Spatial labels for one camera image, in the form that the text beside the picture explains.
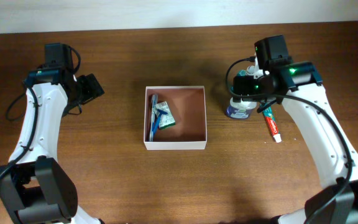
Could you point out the blue disposable razor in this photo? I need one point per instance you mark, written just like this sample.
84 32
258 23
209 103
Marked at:
159 113

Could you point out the blue white toothbrush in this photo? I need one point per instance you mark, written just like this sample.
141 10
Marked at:
154 101

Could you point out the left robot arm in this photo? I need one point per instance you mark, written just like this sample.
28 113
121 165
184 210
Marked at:
33 186

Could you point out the red green toothpaste tube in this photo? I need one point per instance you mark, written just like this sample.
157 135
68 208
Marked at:
269 118

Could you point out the teal mouthwash bottle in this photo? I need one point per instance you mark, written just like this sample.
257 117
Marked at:
242 73

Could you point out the pink open cardboard box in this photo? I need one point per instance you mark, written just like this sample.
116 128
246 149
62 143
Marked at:
188 107

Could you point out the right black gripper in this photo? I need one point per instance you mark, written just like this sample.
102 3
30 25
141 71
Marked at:
247 82

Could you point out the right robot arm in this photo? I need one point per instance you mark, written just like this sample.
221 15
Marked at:
274 78

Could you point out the green white soap packet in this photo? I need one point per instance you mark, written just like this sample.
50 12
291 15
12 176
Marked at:
166 120

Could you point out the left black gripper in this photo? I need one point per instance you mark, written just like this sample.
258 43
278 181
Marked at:
92 87

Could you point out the foam handwash pump bottle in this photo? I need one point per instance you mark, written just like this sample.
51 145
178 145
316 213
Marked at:
239 109

